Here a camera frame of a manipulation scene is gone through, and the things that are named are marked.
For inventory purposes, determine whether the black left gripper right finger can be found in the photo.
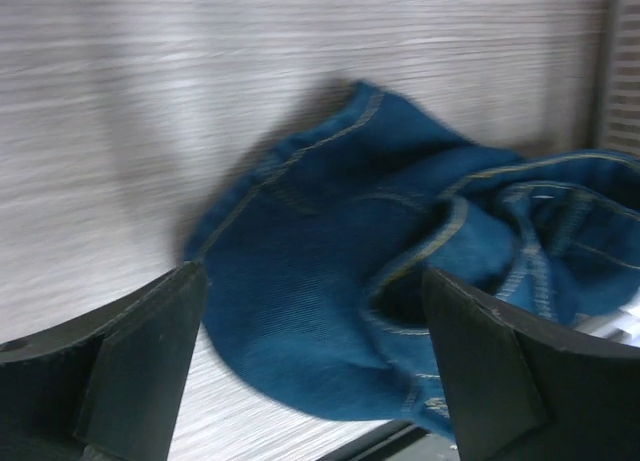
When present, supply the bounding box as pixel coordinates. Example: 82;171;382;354
423;270;639;460

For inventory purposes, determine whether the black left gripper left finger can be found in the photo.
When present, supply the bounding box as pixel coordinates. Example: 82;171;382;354
1;263;208;460

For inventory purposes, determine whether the blue denim skirt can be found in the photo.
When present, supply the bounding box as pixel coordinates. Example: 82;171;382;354
185;83;639;436

